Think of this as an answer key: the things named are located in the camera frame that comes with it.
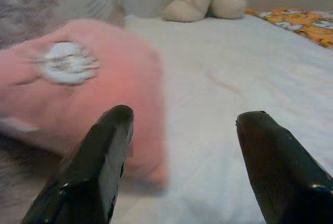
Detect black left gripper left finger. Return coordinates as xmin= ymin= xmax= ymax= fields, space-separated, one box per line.
xmin=22 ymin=104 xmax=135 ymax=224

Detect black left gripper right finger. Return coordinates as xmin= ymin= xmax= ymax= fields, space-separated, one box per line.
xmin=235 ymin=110 xmax=333 ymax=224

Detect yellow cartoon egg blanket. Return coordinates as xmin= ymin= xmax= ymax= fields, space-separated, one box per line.
xmin=244 ymin=6 xmax=333 ymax=51

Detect pink cloth with white print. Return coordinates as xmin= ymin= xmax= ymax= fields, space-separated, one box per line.
xmin=0 ymin=19 xmax=170 ymax=191

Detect white bed sheet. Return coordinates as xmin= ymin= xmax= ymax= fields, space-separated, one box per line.
xmin=111 ymin=14 xmax=333 ymax=224

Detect grey fuzzy blanket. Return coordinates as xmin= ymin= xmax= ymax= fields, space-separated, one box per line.
xmin=0 ymin=0 xmax=126 ymax=224

